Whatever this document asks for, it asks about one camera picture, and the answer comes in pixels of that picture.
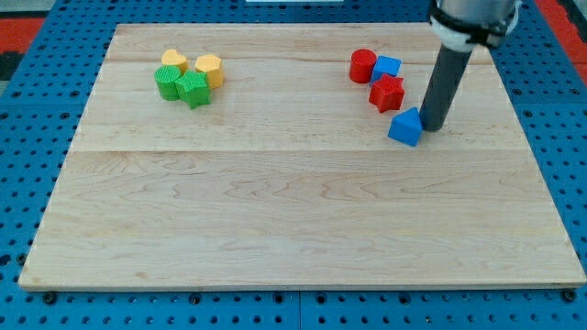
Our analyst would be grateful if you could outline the blue triangle block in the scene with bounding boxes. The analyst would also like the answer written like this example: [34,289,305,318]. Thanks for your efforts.
[388,107,423,147]

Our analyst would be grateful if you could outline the light wooden board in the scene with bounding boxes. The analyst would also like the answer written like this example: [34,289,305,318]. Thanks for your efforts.
[18,23,586,292]

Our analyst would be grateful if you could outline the red star block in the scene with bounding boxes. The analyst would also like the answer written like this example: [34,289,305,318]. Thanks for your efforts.
[369,73,404,114]

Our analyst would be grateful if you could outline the red cylinder block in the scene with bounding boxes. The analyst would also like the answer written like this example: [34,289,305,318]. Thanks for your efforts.
[349,49,377,83]

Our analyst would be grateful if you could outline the green star block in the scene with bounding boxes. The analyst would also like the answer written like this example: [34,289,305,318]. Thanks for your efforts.
[174,71,210,109]

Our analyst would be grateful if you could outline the yellow hexagon block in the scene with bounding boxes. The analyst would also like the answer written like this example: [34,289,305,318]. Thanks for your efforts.
[194,54,225,89]

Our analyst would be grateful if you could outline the blue cube block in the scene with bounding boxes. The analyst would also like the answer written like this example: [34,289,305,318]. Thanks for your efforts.
[370,55,402,84]

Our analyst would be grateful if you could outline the green cylinder block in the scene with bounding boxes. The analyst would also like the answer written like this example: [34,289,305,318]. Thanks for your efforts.
[154,66,182,101]

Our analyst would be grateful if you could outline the yellow heart block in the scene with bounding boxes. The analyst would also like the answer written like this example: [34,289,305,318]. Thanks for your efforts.
[161,49,189,74]

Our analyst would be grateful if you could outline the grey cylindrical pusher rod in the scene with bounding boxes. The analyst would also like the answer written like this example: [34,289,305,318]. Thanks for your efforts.
[419,44,471,132]

